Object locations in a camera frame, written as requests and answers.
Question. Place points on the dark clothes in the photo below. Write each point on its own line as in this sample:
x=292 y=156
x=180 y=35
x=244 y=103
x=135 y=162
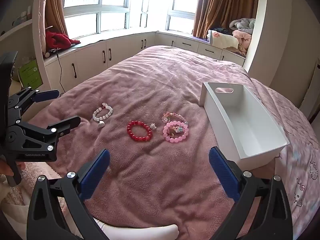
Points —
x=222 y=30

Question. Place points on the grey blanket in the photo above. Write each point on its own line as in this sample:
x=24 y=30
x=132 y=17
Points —
x=241 y=23

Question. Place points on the white storage box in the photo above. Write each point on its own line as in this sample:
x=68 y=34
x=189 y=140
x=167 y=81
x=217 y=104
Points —
x=240 y=120

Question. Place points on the fluffy light pink blanket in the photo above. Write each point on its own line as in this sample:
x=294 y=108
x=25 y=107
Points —
x=25 y=172

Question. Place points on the green box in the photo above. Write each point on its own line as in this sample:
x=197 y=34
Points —
x=30 y=73

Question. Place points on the pink fluffy clothing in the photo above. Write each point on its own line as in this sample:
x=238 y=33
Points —
x=243 y=40

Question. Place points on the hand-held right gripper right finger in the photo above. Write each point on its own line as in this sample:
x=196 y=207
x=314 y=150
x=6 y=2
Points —
x=223 y=173

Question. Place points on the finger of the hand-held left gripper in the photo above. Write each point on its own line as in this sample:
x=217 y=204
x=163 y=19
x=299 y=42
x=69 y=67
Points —
x=47 y=95
x=67 y=122

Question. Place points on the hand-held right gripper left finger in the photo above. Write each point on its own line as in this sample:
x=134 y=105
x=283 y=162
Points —
x=96 y=172

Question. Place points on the person's left hand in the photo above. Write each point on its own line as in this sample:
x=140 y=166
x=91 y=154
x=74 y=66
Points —
x=5 y=167

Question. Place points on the white window seat cabinet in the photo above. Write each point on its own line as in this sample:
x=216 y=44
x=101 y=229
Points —
x=87 y=57

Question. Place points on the small silver crystal charm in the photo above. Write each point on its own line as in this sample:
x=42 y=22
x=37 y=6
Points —
x=152 y=126

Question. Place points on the brown curtain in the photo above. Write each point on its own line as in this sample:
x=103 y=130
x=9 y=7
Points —
x=56 y=5
x=225 y=5

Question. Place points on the white wall shelf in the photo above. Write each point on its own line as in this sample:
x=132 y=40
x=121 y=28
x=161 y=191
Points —
x=15 y=28

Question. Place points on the cartoon cat printed sheet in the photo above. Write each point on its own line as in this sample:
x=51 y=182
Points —
x=300 y=180

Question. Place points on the red cloth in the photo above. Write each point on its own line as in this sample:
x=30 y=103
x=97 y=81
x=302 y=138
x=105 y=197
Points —
x=58 y=40

